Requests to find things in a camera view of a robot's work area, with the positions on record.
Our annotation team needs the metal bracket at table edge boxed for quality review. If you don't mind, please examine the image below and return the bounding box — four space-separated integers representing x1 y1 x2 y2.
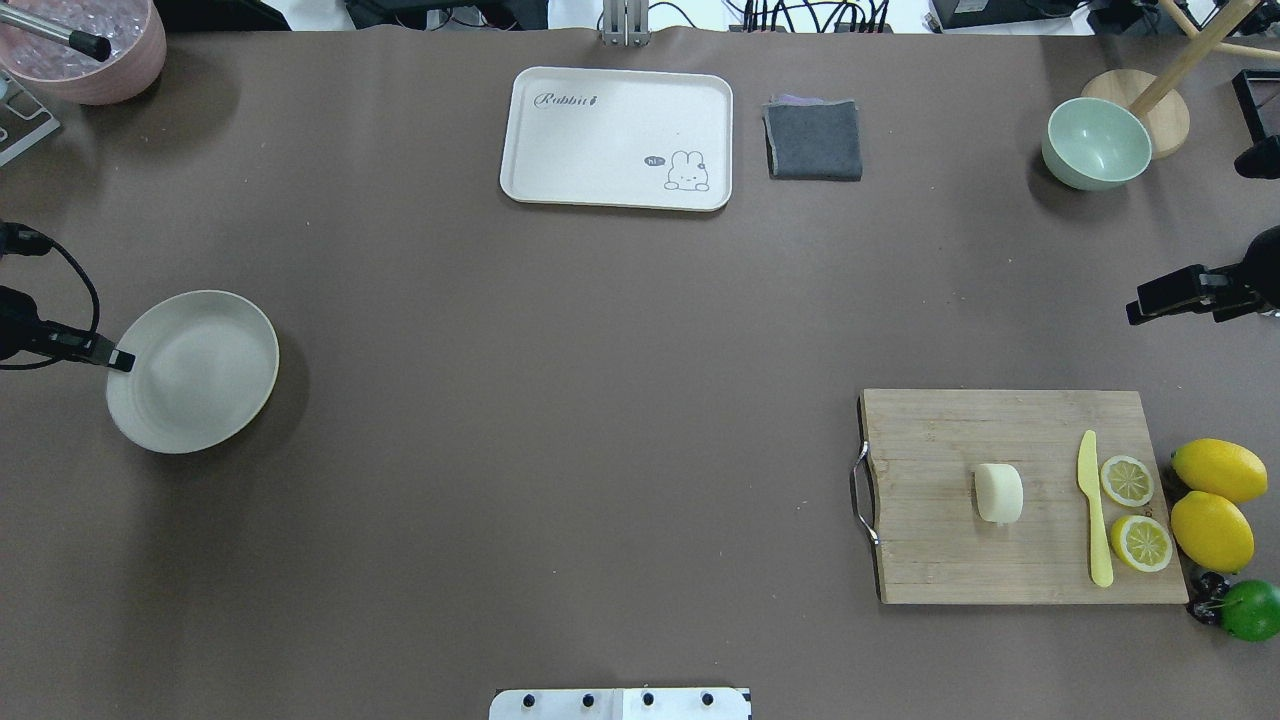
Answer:
600 0 652 47

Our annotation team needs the grey metal rack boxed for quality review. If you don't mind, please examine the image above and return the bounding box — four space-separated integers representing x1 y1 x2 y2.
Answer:
0 70 61 167

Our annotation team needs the mint green bowl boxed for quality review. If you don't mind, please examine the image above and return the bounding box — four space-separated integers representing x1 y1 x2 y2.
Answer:
1041 97 1155 191

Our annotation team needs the whole yellow lemon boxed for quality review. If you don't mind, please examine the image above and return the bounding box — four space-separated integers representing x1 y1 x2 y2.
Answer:
1171 438 1268 503
1170 491 1254 574

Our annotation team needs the pink bowl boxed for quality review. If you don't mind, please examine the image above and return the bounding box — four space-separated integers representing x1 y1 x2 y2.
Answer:
1 1 166 106

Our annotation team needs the grey folded cloth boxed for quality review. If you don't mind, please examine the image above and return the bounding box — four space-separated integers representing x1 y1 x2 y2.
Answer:
762 95 864 182

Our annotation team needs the bamboo cutting board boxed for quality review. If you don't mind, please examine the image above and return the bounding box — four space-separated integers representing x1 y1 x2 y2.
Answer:
855 389 1188 605

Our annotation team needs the whole yellow lemon inner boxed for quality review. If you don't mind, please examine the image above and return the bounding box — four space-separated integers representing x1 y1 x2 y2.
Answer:
1170 491 1254 574

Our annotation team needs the metal rod black tip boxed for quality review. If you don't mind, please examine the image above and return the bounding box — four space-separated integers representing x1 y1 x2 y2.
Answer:
1 1 113 61

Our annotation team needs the lemon slice near limes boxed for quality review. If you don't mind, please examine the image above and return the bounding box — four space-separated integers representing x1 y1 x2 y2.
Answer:
1108 514 1176 573

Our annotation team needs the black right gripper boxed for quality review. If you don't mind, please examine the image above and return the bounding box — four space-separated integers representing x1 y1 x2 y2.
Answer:
1126 225 1279 325

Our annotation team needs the cream rabbit tray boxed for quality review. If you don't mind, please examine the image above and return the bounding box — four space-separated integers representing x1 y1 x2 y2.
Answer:
499 67 733 211

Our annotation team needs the whole yellow lemon outer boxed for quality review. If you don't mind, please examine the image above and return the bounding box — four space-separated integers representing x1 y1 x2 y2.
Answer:
1171 438 1268 503

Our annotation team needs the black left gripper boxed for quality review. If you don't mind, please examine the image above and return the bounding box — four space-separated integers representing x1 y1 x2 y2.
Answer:
1 286 134 373

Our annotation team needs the wooden stand with round base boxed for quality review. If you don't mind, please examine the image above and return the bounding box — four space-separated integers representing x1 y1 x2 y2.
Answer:
1082 1 1277 159

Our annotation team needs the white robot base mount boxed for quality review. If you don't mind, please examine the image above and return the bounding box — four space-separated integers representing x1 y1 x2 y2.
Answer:
488 685 753 719

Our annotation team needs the cream round plate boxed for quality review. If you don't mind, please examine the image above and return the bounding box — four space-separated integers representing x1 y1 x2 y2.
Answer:
105 290 280 454

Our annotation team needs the lemon slice near board edge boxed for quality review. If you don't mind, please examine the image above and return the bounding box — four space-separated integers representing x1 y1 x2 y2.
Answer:
1100 455 1157 509

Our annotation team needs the green lime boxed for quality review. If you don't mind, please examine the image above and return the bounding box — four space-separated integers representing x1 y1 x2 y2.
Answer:
1221 580 1279 642

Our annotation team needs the yellow plastic knife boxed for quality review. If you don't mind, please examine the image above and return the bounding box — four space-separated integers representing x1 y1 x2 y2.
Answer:
1075 429 1114 588

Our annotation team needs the black frame object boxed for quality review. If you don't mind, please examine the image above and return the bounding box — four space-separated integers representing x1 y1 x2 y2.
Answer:
1231 69 1279 143

